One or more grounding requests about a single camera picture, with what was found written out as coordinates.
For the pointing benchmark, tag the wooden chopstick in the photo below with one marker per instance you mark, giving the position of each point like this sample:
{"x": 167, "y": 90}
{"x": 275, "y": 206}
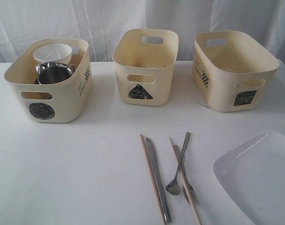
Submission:
{"x": 190, "y": 200}
{"x": 152, "y": 179}

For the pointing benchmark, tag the white ceramic bowl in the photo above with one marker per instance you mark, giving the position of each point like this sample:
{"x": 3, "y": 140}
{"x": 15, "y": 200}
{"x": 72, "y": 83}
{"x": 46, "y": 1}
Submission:
{"x": 59, "y": 53}

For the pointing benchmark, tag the stainless steel table knife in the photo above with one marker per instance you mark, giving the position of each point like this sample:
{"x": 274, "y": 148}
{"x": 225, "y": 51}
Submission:
{"x": 153, "y": 159}

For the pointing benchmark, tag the cream bin with triangle mark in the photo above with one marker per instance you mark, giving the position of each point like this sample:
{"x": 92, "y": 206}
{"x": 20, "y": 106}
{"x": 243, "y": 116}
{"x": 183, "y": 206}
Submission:
{"x": 144, "y": 63}

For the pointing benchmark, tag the left wooden chopstick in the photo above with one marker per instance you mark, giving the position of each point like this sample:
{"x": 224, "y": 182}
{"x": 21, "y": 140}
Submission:
{"x": 152, "y": 179}

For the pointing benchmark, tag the cream bin with square mark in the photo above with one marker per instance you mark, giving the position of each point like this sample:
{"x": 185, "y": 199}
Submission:
{"x": 232, "y": 70}

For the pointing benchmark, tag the right wooden chopstick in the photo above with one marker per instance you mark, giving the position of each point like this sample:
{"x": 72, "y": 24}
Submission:
{"x": 190, "y": 200}

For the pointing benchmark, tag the stainless steel fork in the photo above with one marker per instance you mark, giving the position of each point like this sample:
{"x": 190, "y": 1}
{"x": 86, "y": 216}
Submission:
{"x": 183, "y": 172}

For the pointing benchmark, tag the white curtain backdrop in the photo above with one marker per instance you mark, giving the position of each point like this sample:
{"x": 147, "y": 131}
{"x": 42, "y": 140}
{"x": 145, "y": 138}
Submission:
{"x": 102, "y": 23}

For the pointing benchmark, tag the cream bin with circle mark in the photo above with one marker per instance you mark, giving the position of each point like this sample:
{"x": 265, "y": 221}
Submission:
{"x": 52, "y": 103}

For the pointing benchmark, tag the steel mug with wire handle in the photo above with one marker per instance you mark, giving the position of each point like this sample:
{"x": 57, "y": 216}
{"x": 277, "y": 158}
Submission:
{"x": 53, "y": 72}

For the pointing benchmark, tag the white rectangular plate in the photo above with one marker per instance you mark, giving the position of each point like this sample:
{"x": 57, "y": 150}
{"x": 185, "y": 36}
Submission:
{"x": 253, "y": 175}

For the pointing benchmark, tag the long stainless steel spoon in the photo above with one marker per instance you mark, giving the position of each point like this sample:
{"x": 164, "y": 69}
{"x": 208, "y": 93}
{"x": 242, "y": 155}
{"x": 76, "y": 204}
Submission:
{"x": 173, "y": 187}

